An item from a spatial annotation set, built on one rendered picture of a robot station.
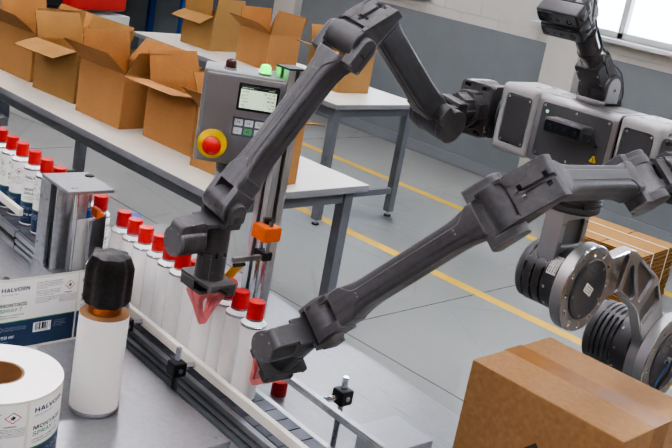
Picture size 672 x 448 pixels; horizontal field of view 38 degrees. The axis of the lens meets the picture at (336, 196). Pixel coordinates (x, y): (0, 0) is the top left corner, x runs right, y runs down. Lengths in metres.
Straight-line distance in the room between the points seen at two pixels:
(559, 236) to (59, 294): 1.04
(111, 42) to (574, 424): 3.43
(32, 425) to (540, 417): 0.80
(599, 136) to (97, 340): 1.07
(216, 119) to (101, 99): 2.48
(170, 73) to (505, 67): 4.31
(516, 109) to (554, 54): 5.59
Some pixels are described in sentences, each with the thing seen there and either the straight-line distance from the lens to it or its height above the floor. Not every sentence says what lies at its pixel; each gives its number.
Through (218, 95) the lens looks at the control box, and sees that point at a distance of 1.97.
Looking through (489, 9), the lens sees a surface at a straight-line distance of 8.26.
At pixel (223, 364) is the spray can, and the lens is 1.94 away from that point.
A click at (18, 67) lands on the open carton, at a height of 0.83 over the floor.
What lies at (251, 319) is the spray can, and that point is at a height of 1.05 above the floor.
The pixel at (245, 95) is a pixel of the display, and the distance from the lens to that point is 1.96.
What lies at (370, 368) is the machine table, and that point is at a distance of 2.29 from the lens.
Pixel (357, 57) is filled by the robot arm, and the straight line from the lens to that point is 1.79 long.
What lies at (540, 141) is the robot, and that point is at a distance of 2.15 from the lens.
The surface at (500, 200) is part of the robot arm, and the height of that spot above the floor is 1.42.
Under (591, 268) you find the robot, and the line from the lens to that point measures 2.17.
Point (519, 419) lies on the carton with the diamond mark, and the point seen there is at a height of 1.06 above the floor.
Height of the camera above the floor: 1.79
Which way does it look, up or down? 15 degrees down
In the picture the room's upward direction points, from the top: 10 degrees clockwise
